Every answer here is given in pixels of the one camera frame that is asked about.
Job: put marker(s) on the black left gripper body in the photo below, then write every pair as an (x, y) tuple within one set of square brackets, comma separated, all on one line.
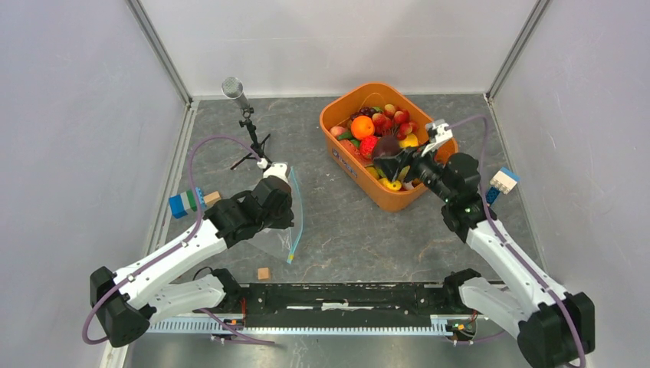
[(280, 219)]

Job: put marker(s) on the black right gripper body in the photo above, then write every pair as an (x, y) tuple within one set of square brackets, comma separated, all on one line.
[(429, 172)]

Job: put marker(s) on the dark purple mangosteen toy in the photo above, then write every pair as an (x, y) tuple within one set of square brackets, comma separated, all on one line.
[(386, 146)]

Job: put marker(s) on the red strawberry toy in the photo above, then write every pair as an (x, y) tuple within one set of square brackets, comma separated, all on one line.
[(367, 145)]

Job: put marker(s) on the clear zip top bag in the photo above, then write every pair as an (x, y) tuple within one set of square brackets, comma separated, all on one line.
[(283, 242)]

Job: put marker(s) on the orange fruit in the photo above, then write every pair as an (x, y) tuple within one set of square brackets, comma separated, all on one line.
[(362, 127)]

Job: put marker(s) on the dark purple grape bunch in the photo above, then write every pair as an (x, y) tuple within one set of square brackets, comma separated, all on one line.
[(367, 111)]

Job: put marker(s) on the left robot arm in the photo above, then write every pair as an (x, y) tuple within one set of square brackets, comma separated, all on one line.
[(127, 301)]

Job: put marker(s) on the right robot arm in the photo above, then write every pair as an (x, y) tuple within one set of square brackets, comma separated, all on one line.
[(552, 326)]

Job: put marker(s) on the watermelon slice toy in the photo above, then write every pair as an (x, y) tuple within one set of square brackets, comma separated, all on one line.
[(355, 153)]

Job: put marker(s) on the yellow lemon toy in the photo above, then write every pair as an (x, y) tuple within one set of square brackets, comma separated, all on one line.
[(410, 140)]

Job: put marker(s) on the lychee cluster toy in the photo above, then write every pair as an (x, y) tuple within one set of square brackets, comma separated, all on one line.
[(394, 121)]

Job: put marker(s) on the green chili pepper toy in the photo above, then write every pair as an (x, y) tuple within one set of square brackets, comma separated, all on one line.
[(348, 136)]

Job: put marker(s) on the tan wooden block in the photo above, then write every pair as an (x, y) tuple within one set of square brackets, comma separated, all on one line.
[(211, 198)]

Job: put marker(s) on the pink peach toy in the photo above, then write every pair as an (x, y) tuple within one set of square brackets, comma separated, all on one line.
[(337, 131)]

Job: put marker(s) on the small wooden cube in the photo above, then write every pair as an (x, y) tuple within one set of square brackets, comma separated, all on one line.
[(264, 274)]

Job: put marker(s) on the orange plastic bin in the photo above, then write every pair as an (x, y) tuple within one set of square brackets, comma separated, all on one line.
[(390, 194)]

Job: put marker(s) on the blue green white block stack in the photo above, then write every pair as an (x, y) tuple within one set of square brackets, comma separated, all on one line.
[(182, 204)]

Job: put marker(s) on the black tripod microphone stand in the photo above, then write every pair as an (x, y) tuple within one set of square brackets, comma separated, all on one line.
[(232, 88)]

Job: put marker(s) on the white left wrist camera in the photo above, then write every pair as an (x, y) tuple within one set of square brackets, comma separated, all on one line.
[(279, 170)]

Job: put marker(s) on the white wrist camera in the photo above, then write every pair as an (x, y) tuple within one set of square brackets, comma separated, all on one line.
[(279, 170), (439, 132)]

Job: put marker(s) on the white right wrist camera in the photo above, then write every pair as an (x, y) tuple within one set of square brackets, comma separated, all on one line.
[(439, 132)]

